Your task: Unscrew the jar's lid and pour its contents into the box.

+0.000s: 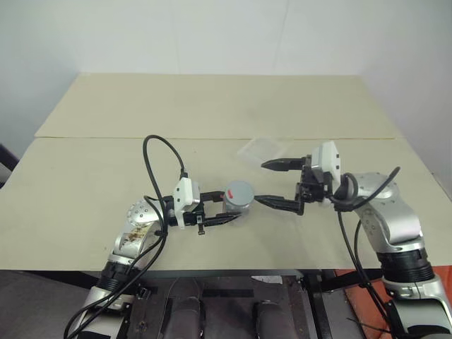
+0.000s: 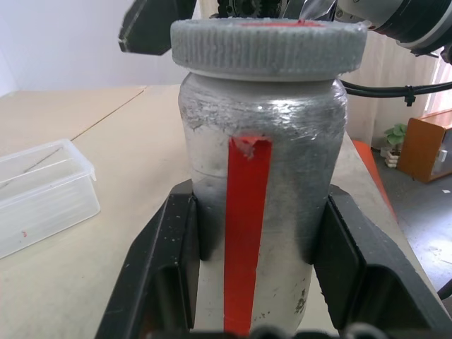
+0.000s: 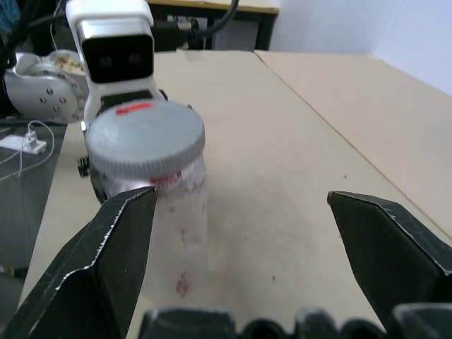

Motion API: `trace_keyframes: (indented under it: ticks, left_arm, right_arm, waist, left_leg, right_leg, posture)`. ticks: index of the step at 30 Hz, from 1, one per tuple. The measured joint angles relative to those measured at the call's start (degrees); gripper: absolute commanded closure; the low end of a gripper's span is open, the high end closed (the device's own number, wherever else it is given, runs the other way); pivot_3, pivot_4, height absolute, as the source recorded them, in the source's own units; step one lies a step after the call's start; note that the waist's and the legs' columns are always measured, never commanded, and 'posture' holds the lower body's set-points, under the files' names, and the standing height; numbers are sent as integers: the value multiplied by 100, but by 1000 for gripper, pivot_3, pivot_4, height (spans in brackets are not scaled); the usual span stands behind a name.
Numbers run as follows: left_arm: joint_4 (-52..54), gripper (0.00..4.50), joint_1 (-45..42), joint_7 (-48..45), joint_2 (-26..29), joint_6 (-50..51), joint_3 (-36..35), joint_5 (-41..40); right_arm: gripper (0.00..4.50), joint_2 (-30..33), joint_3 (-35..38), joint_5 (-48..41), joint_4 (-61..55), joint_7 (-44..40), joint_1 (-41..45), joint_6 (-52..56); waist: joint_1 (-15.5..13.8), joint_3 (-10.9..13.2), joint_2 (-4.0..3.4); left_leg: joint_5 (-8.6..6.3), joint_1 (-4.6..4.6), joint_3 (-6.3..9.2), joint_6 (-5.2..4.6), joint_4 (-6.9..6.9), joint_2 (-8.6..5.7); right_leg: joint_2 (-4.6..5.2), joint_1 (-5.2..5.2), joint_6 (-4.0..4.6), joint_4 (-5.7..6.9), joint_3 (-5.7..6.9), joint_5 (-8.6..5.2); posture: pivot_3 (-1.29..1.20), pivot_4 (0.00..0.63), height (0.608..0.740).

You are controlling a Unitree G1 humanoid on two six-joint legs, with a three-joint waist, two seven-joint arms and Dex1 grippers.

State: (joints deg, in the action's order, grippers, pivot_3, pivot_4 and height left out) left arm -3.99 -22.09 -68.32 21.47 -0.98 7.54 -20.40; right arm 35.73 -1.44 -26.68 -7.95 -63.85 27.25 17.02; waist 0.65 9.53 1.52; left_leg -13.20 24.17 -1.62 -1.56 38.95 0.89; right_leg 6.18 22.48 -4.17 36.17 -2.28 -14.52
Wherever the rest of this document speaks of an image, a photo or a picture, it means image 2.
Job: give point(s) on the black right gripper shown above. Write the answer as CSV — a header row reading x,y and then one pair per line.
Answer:
x,y
247,7

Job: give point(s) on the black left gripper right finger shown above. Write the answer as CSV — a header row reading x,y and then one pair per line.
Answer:
x,y
367,268

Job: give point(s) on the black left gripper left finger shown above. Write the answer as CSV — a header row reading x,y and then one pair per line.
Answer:
x,y
159,254

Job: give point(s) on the grey ribbed jar lid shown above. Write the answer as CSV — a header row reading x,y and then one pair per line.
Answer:
x,y
268,44

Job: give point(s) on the grey jar with red tape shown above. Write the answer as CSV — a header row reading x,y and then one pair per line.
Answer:
x,y
282,197

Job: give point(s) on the clear plastic box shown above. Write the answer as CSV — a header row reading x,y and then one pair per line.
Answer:
x,y
39,197

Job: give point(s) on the orange strip beside table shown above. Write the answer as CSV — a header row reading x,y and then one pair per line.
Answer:
x,y
376,183

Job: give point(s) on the small green potted plant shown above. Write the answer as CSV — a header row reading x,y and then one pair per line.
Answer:
x,y
395,141

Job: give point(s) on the orange wooden cabinet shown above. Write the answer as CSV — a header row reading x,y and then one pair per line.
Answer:
x,y
422,148

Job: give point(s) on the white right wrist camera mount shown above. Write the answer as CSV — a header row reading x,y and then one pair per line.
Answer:
x,y
353,12

